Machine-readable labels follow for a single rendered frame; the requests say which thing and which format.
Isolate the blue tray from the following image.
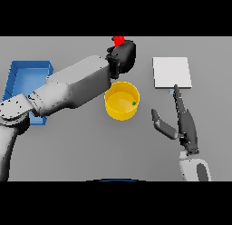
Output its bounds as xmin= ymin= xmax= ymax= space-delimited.
xmin=2 ymin=60 xmax=54 ymax=126

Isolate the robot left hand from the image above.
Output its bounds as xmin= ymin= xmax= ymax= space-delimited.
xmin=105 ymin=39 xmax=137 ymax=80

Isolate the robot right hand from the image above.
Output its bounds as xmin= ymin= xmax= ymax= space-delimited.
xmin=150 ymin=83 xmax=200 ymax=156

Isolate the pale square scale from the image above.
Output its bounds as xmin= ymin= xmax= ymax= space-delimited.
xmin=151 ymin=56 xmax=193 ymax=90

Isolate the red beaker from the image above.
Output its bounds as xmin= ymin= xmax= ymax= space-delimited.
xmin=112 ymin=36 xmax=126 ymax=48

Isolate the yellow bowl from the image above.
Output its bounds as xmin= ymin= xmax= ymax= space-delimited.
xmin=103 ymin=81 xmax=140 ymax=122

